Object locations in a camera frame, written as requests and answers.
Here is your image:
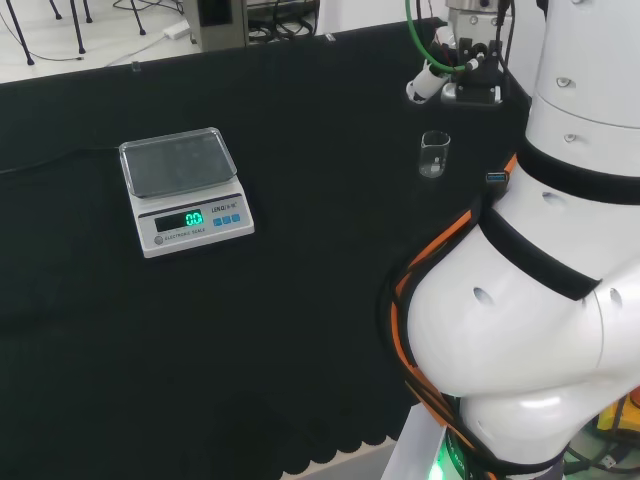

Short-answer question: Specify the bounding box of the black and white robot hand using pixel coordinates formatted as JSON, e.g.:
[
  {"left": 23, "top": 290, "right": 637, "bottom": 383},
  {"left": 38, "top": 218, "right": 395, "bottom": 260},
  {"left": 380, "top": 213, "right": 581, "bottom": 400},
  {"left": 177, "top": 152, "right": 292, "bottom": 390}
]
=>
[{"left": 404, "top": 37, "right": 506, "bottom": 105}]

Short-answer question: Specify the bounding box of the small clear glass beaker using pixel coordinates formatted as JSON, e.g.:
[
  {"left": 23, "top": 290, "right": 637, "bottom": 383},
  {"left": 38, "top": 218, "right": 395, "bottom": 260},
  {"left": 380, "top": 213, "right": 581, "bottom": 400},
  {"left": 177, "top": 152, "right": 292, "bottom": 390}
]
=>
[{"left": 418, "top": 130, "right": 452, "bottom": 180}]

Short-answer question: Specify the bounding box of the grey metal cabinet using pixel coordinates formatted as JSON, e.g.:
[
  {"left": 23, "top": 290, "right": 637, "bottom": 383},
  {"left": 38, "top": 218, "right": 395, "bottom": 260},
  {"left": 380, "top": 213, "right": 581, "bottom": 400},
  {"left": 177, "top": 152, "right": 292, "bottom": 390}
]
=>
[{"left": 182, "top": 0, "right": 249, "bottom": 52}]

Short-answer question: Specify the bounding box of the white electronic balance steel pan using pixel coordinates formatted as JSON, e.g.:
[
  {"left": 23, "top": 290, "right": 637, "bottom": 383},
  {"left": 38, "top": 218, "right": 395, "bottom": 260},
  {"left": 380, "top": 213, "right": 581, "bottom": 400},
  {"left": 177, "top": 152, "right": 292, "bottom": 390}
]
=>
[{"left": 118, "top": 126, "right": 256, "bottom": 259}]

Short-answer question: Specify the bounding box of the black tripod leg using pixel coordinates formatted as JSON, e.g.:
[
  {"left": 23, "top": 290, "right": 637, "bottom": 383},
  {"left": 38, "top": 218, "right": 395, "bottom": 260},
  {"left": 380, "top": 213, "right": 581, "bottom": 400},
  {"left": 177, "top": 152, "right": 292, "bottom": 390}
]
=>
[
  {"left": 129, "top": 0, "right": 148, "bottom": 36},
  {"left": 0, "top": 0, "right": 36, "bottom": 66},
  {"left": 64, "top": 0, "right": 89, "bottom": 54}
]

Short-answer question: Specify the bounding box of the black bench cloth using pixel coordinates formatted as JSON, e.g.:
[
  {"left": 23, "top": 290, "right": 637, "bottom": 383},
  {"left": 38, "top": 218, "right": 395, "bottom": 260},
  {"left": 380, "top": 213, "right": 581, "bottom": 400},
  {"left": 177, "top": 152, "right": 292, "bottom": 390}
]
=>
[{"left": 0, "top": 17, "right": 539, "bottom": 480}]

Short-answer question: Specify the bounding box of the yellow stop button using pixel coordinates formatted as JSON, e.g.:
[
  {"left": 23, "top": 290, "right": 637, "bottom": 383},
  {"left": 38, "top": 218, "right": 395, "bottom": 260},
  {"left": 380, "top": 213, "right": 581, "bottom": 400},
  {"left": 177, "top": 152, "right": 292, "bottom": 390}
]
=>
[{"left": 597, "top": 384, "right": 640, "bottom": 446}]

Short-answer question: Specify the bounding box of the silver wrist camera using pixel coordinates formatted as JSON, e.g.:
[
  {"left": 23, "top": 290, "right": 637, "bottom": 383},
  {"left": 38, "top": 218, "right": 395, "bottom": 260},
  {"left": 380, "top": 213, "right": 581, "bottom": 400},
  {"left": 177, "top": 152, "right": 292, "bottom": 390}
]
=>
[{"left": 440, "top": 81, "right": 504, "bottom": 107}]

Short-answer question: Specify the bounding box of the grey rack with cables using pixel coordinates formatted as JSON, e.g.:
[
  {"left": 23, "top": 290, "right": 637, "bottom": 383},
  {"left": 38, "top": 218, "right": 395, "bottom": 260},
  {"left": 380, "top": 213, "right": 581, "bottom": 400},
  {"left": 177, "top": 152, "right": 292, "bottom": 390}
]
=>
[{"left": 244, "top": 0, "right": 321, "bottom": 46}]

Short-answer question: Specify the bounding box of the black balance power cable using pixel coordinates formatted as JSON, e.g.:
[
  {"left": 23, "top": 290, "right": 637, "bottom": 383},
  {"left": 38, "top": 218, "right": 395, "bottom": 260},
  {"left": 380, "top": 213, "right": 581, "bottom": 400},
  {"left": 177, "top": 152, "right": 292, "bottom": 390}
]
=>
[{"left": 0, "top": 144, "right": 124, "bottom": 175}]

